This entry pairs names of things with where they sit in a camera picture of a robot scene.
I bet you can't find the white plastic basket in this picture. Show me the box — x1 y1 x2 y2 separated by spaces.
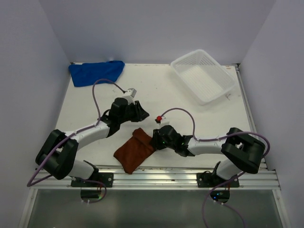
170 49 237 105

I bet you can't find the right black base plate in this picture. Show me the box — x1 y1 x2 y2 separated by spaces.
196 171 240 188

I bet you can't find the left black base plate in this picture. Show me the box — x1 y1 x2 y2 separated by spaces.
71 172 114 188

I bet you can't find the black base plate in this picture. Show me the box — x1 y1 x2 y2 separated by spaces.
196 171 240 188
71 172 114 188

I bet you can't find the blue towel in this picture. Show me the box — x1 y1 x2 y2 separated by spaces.
68 60 125 87

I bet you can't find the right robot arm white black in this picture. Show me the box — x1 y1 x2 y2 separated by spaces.
150 125 268 187

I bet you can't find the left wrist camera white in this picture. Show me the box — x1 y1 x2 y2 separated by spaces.
123 88 137 98

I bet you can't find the brown orange towel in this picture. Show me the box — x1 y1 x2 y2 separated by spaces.
114 128 155 174

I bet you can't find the aluminium front rail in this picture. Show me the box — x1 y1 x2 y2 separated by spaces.
30 166 281 190

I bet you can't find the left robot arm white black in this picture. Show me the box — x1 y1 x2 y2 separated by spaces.
36 97 149 187

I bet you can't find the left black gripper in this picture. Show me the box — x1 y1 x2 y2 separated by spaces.
118 100 149 124

